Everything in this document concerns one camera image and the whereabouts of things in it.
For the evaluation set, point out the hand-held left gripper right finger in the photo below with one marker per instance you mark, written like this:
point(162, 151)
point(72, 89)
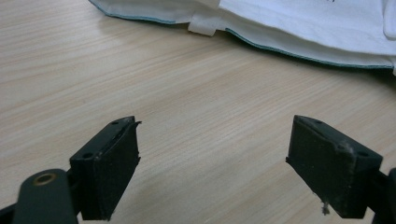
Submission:
point(330, 168)

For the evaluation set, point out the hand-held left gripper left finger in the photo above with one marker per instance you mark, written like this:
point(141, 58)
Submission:
point(106, 168)

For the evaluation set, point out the white cloth bag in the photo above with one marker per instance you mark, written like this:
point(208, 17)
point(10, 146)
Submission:
point(299, 28)

